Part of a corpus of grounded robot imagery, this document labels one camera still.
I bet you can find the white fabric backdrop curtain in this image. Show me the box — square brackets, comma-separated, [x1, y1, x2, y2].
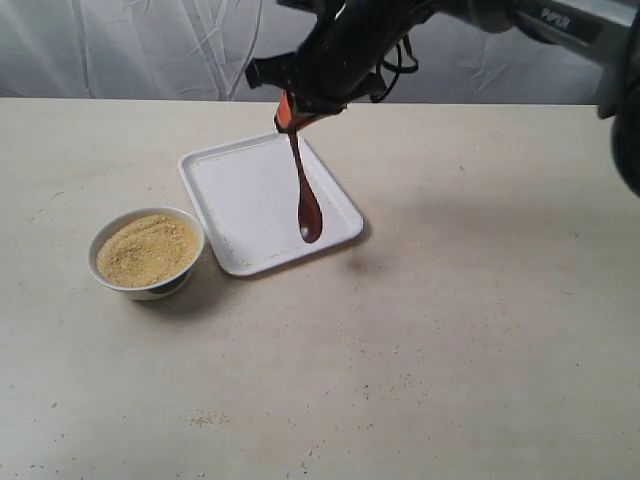
[1, 1, 601, 104]

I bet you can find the dark brown wooden spoon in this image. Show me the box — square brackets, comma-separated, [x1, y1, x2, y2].
[288, 132, 323, 244]

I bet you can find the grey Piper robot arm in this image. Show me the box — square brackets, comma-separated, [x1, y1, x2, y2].
[245, 0, 639, 193]

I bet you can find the white ceramic bowl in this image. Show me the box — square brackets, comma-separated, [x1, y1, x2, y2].
[87, 207, 205, 301]

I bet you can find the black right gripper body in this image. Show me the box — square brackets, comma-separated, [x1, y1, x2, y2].
[245, 0, 435, 112]

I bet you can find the white rectangular plastic tray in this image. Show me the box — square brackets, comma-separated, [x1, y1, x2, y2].
[178, 133, 364, 277]

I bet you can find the tan granular powder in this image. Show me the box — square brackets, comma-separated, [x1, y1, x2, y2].
[96, 214, 200, 288]

